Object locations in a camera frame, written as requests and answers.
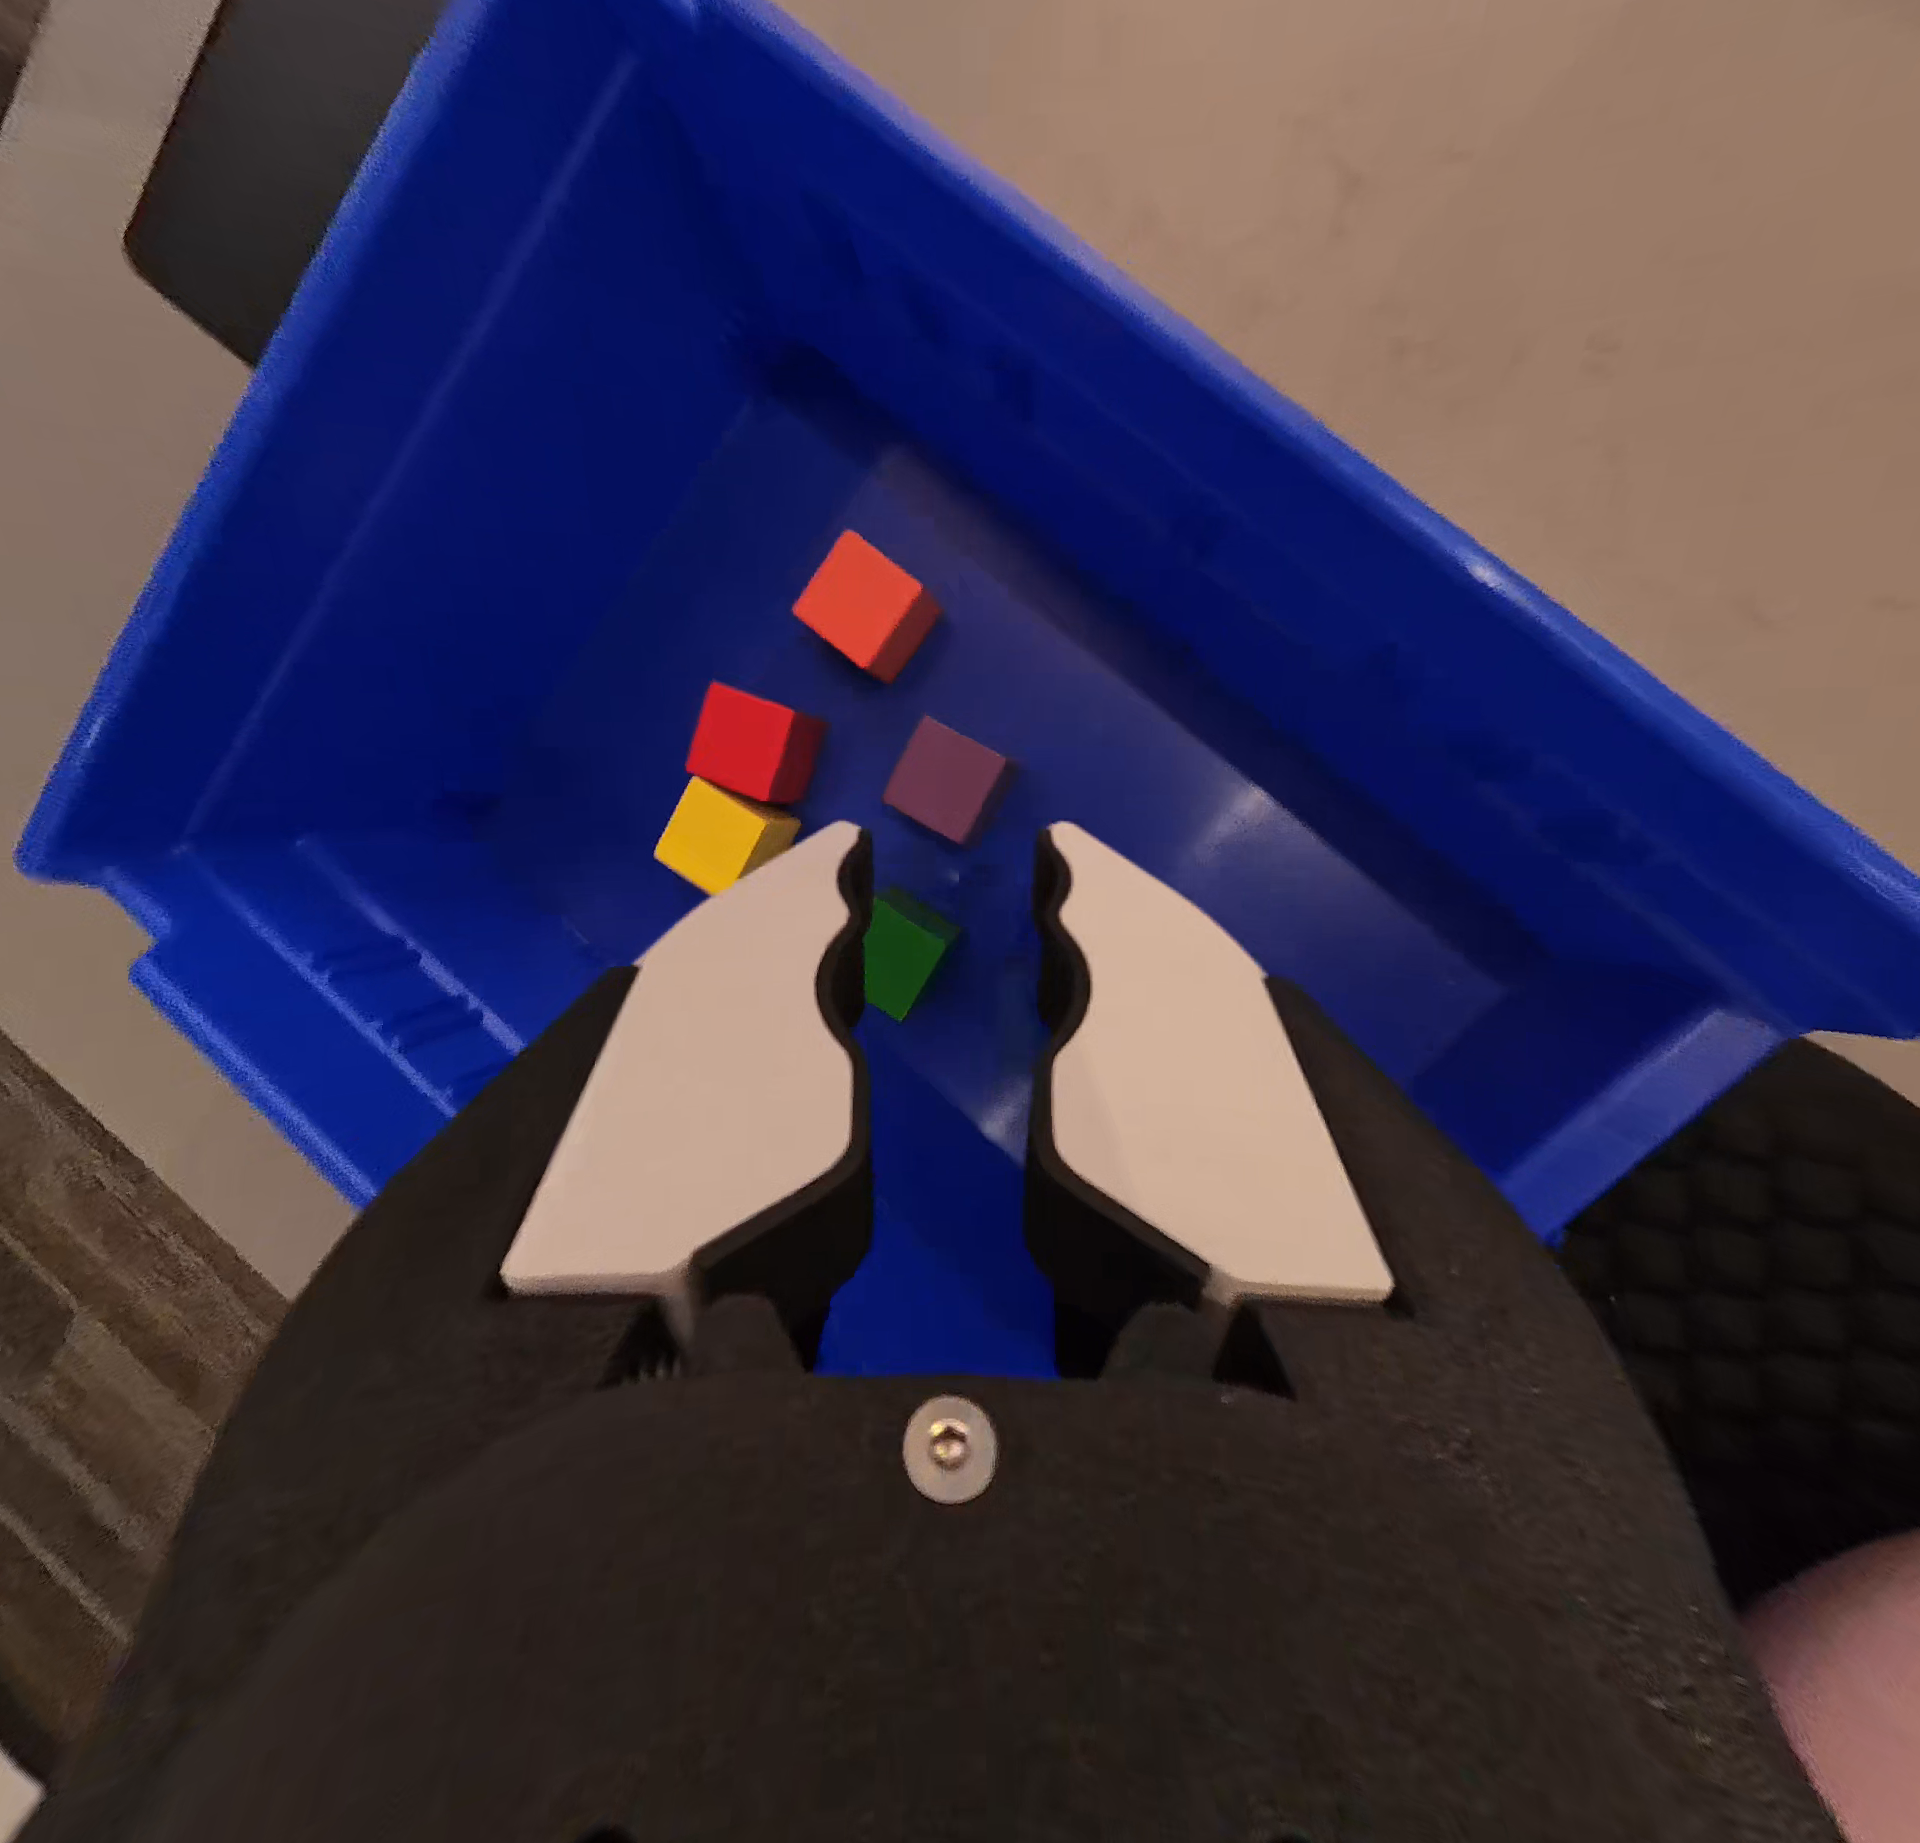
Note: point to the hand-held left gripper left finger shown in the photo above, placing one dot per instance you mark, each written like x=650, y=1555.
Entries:
x=690, y=1108

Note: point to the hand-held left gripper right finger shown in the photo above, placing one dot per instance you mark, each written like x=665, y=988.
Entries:
x=1201, y=1108

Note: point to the green cube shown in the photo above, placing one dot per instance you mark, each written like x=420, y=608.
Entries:
x=901, y=959

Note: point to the yellow cube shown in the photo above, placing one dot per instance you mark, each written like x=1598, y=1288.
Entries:
x=712, y=831

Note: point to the red cube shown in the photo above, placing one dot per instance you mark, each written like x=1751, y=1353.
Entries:
x=742, y=733

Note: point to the purple cube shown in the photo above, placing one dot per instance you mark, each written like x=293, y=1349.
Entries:
x=946, y=774

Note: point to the orange cube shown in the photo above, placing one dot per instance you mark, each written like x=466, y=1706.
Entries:
x=862, y=599

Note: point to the blue plastic bin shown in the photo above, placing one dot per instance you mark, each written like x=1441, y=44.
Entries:
x=526, y=448

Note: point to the black rectangular table panel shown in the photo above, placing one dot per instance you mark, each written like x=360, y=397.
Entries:
x=301, y=149

